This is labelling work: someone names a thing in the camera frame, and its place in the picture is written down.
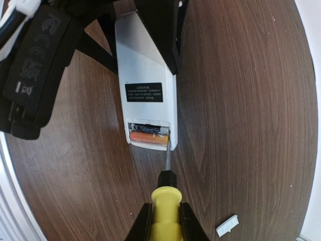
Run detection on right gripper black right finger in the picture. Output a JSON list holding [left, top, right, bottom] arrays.
[[180, 202, 209, 241]]

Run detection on orange batteries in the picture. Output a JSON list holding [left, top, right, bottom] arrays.
[[129, 132, 169, 146]]

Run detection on aluminium front rail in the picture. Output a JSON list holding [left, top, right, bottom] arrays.
[[1, 132, 47, 240]]

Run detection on black aa battery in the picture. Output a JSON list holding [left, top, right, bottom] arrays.
[[128, 123, 170, 135]]

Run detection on white remote control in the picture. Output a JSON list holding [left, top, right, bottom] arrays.
[[115, 12, 178, 151]]

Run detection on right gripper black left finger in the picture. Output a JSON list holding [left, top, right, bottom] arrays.
[[125, 203, 153, 241]]

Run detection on white battery cover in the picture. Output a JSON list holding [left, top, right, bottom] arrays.
[[216, 214, 239, 237]]

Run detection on yellow handled screwdriver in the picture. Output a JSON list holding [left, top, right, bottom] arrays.
[[150, 141, 183, 240]]

